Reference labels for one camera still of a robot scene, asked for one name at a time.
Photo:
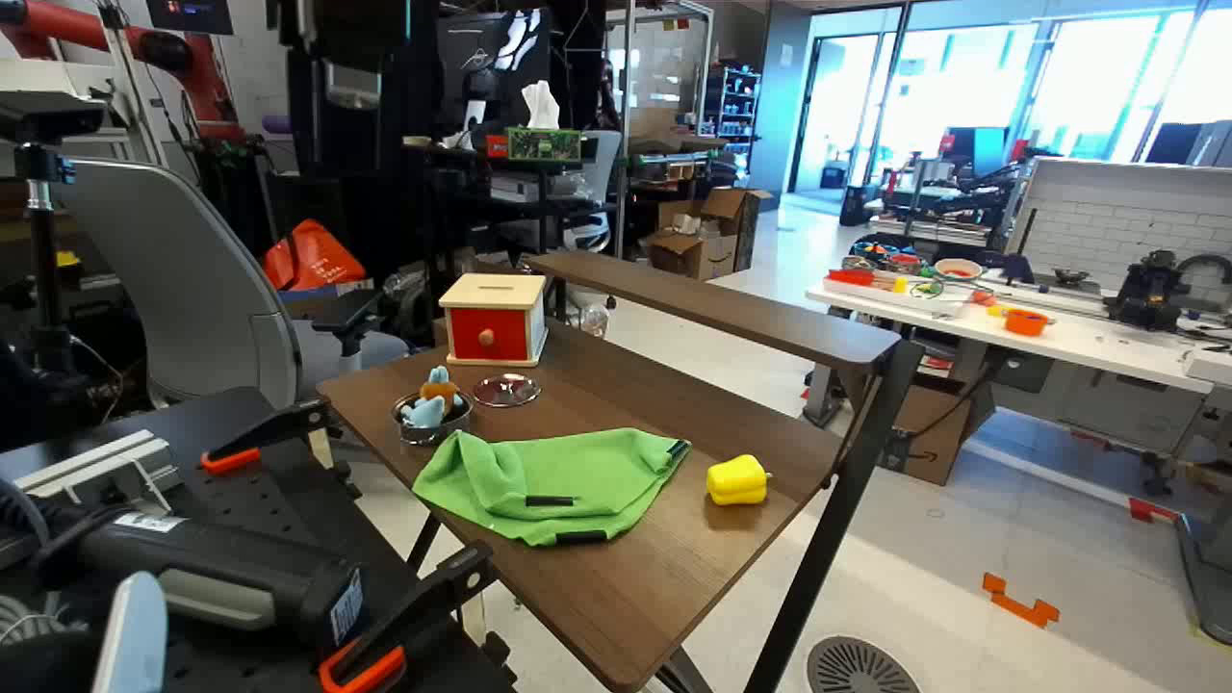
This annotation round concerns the black camera stand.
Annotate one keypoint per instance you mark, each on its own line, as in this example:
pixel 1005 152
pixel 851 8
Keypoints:
pixel 43 257

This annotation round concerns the black marker pen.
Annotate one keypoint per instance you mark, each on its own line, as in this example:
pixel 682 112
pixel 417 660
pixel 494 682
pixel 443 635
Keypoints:
pixel 548 501

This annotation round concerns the orange bag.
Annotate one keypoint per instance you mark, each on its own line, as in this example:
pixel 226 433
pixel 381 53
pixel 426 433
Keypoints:
pixel 315 257

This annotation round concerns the light blue pad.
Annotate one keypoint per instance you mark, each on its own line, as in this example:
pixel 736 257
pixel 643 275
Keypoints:
pixel 129 639

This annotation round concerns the small glass lid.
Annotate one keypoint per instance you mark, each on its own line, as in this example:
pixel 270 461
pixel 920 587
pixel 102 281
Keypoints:
pixel 506 391

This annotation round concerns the white perforated panel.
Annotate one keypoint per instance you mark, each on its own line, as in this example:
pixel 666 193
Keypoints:
pixel 1118 224

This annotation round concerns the green cloth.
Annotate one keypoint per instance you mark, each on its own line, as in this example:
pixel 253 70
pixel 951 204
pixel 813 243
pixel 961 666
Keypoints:
pixel 565 473

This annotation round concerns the orange bowl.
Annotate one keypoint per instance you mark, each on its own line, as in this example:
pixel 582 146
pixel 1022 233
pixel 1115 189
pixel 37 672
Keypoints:
pixel 1027 323

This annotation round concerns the black power unit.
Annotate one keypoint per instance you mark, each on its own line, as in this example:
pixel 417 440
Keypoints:
pixel 216 563

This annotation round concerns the yellow toy pepper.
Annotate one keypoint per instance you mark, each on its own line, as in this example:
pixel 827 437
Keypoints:
pixel 736 478

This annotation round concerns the red wooden drawer box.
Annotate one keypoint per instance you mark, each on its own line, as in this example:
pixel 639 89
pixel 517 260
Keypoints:
pixel 494 329

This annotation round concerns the cardboard box under workbench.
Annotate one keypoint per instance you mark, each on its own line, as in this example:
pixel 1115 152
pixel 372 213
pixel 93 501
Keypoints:
pixel 943 428

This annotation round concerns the round floor drain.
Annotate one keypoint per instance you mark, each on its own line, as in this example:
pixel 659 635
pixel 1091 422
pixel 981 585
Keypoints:
pixel 861 668

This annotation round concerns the black machine on workbench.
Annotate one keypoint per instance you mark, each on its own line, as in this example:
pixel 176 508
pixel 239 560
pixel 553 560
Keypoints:
pixel 1150 296

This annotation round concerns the grey office chair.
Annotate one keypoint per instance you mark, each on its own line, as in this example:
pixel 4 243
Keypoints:
pixel 193 282

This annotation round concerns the white workbench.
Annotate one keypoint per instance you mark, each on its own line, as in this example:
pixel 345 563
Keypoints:
pixel 1065 340

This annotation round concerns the blue plush toy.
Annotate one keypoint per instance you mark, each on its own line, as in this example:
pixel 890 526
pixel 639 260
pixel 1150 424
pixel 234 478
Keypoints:
pixel 434 404

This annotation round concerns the green tissue box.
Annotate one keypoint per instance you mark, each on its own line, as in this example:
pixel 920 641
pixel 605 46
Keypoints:
pixel 544 146

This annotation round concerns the stacked cardboard boxes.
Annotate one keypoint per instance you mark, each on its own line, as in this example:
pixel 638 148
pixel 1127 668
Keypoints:
pixel 703 233

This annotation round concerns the brown folding table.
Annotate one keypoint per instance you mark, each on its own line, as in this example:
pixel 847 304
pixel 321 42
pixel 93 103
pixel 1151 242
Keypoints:
pixel 847 488

